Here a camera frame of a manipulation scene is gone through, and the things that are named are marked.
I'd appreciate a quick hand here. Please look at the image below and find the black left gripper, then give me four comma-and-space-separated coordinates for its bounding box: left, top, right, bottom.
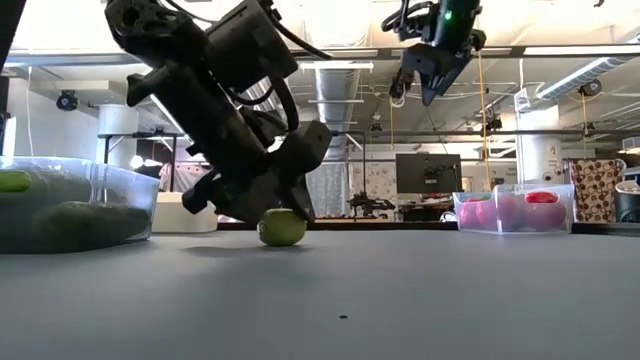
124, 62, 334, 224

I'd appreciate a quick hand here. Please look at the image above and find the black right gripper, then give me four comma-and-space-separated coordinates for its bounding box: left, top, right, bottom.
399, 42, 474, 107

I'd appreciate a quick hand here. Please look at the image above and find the green lime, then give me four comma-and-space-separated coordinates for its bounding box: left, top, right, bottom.
256, 208, 308, 248

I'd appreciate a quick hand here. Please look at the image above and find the green cucumber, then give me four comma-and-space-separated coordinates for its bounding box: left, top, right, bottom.
27, 172, 94, 205
32, 200, 151, 250
0, 170, 33, 194

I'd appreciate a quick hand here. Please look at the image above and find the white curtain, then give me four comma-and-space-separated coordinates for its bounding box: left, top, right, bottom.
305, 162, 351, 219

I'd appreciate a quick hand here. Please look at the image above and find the black monitor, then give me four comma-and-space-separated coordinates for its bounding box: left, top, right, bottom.
394, 152, 464, 195

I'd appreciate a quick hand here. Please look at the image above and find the ceiling light tube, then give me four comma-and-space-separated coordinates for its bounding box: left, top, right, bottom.
298, 60, 375, 71

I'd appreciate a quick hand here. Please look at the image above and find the white round column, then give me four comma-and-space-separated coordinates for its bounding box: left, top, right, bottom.
96, 103, 140, 169
514, 87, 564, 187

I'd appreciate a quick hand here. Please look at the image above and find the clear plastic bin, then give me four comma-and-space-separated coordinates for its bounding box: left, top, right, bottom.
0, 155, 161, 255
452, 183, 576, 236

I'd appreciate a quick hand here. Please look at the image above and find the grey table mat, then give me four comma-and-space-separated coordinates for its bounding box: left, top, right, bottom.
0, 227, 640, 360

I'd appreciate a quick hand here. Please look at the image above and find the brown polka-dot fabric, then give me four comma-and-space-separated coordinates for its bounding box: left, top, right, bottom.
568, 158, 626, 224

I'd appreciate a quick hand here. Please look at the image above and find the black waste bin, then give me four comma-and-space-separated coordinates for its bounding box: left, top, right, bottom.
613, 180, 640, 225

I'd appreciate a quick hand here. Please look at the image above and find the black hanging cable reel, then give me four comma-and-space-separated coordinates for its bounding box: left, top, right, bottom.
55, 89, 80, 112
480, 107, 504, 137
578, 78, 604, 98
388, 68, 408, 100

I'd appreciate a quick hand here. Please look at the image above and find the yellow hanging cord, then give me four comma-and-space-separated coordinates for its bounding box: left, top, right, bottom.
477, 49, 494, 194

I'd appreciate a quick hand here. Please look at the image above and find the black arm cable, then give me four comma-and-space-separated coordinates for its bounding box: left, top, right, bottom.
219, 74, 301, 134

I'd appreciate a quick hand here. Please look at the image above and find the silver ventilation duct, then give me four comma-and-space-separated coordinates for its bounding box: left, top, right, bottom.
312, 67, 362, 161

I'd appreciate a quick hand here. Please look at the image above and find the black aluminium frame rail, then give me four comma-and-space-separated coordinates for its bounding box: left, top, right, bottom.
217, 221, 640, 237

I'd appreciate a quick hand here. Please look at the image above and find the black metal table frame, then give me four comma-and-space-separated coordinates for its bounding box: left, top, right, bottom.
97, 130, 189, 194

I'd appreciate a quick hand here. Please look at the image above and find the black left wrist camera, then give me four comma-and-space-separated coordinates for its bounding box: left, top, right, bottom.
204, 0, 300, 95

